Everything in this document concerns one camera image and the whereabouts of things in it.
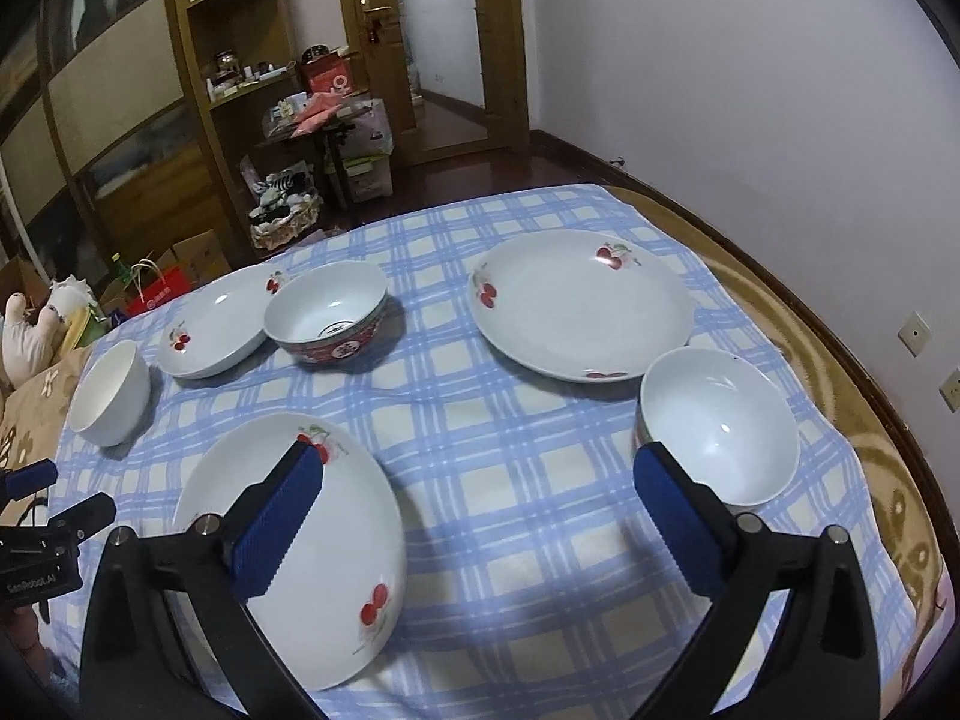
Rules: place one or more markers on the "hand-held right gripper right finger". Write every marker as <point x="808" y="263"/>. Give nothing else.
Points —
<point x="675" y="525"/>

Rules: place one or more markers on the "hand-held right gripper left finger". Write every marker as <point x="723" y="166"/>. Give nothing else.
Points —
<point x="277" y="525"/>

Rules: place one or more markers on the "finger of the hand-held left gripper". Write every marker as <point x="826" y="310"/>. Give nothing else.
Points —
<point x="30" y="478"/>
<point x="82" y="516"/>

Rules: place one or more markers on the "white cherry print plate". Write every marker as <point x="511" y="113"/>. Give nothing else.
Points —
<point x="577" y="307"/>
<point x="337" y="540"/>
<point x="217" y="315"/>

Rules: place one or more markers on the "large white bowl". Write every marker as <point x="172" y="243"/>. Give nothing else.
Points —
<point x="720" y="420"/>

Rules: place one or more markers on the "small plain white bowl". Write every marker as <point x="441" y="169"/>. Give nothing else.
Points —
<point x="109" y="390"/>

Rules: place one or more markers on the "red patterned bowl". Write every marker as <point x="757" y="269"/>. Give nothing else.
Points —
<point x="322" y="307"/>

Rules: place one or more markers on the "beige plush toy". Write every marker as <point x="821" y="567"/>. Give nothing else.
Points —
<point x="26" y="337"/>

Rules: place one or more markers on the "blue checked cloth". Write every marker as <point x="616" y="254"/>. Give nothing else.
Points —
<point x="525" y="465"/>

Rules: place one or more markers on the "white fluffy toy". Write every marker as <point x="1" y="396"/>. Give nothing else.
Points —
<point x="71" y="296"/>

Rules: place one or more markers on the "green bottle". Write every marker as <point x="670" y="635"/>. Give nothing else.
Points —
<point x="120" y="270"/>

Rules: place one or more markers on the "red paper bag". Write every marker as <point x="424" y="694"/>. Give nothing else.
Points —
<point x="161" y="292"/>

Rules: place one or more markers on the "cardboard box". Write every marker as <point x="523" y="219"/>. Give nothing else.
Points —
<point x="199" y="255"/>

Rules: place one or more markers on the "woven basket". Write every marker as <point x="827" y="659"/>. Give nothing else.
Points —
<point x="289" y="229"/>

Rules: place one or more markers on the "small dark table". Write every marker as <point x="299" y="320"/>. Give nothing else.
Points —
<point x="330" y="157"/>

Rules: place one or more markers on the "white storage box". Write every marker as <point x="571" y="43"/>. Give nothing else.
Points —
<point x="371" y="165"/>

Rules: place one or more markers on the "wooden shelf unit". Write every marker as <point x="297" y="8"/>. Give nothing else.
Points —
<point x="225" y="135"/>

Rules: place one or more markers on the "wardrobe with sliding doors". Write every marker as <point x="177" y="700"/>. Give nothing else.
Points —
<point x="112" y="90"/>

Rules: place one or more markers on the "pink paper sheet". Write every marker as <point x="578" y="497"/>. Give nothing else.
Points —
<point x="326" y="114"/>

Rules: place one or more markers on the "red box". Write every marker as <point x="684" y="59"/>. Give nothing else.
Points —
<point x="330" y="75"/>

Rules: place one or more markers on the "wooden door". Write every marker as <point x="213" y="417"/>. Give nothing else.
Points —
<point x="375" y="52"/>

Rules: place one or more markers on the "wall socket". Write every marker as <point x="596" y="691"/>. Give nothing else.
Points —
<point x="951" y="388"/>
<point x="915" y="334"/>

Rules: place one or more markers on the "wooden door frame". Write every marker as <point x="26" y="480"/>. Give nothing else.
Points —
<point x="502" y="52"/>

